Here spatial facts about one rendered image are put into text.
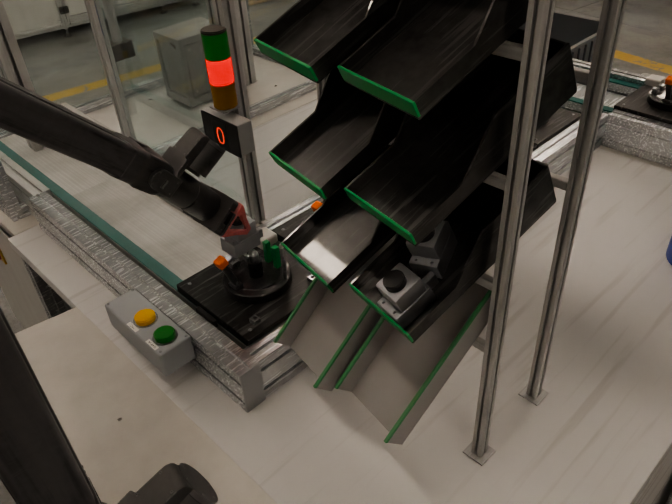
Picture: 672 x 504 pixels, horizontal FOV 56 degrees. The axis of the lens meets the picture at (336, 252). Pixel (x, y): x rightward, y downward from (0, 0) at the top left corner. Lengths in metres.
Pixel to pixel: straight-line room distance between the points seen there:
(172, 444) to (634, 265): 1.07
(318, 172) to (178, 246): 0.73
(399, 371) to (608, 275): 0.69
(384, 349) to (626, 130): 1.21
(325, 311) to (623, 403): 0.56
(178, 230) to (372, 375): 0.74
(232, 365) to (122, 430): 0.24
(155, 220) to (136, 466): 0.68
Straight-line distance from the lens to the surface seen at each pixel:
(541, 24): 0.70
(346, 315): 1.06
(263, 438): 1.17
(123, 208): 1.74
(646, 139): 2.01
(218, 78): 1.30
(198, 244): 1.53
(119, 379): 1.34
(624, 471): 1.19
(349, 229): 0.98
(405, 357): 1.00
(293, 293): 1.26
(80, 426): 1.29
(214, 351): 1.19
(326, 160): 0.87
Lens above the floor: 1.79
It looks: 37 degrees down
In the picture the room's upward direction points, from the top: 4 degrees counter-clockwise
